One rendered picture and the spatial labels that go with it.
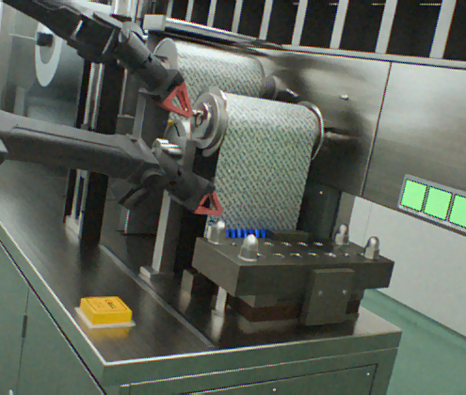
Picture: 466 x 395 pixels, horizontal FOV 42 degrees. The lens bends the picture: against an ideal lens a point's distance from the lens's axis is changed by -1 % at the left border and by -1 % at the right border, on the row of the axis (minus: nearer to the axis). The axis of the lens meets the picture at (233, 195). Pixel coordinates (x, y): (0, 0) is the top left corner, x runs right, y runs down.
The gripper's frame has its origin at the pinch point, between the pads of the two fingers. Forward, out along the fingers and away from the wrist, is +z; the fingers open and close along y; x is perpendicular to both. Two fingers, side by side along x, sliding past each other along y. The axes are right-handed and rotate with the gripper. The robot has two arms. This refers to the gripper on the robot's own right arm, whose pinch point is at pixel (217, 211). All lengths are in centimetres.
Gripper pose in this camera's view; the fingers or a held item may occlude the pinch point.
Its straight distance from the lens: 126.3
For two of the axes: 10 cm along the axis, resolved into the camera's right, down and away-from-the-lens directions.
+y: 5.3, 2.7, -8.0
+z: 6.3, 5.1, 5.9
